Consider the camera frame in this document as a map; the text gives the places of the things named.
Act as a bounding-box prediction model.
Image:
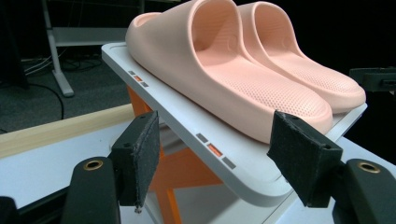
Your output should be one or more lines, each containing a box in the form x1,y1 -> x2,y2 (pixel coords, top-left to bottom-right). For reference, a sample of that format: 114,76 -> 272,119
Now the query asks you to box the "orange and white shoe rack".
101,42 -> 369,224

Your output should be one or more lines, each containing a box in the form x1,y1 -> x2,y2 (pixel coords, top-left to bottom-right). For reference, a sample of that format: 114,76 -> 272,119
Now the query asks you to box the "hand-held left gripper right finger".
266,110 -> 344,208

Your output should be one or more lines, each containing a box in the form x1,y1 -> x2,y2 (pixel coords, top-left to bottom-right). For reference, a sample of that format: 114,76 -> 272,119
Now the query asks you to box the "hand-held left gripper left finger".
108,110 -> 161,215

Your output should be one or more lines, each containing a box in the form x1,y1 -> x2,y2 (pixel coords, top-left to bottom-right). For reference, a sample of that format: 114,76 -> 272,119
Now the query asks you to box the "white floor cable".
23,54 -> 55,77

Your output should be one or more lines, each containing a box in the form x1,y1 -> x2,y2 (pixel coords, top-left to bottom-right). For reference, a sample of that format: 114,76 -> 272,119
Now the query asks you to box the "pink foam slipper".
237,1 -> 367,115
125,0 -> 334,145

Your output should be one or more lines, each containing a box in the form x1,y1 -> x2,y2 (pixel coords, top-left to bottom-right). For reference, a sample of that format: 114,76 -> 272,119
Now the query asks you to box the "black floor cable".
27,82 -> 65,121

